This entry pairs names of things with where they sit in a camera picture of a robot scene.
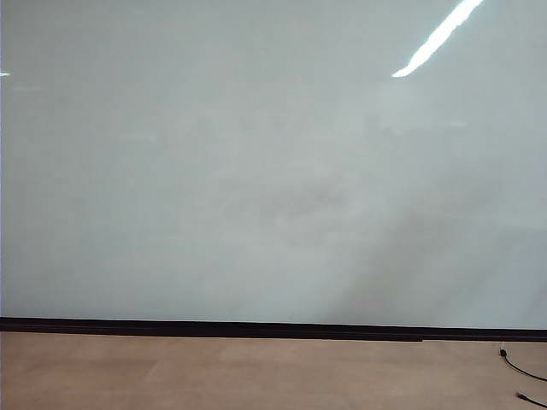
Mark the white glass whiteboard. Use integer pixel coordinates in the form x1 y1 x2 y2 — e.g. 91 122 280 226
0 0 547 331

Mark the black whiteboard bottom rail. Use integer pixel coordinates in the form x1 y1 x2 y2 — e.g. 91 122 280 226
0 316 547 343

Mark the black cable with plug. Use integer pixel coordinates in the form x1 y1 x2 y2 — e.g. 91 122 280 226
497 341 547 383

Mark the thin black cable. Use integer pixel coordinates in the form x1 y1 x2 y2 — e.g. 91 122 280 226
515 390 547 408

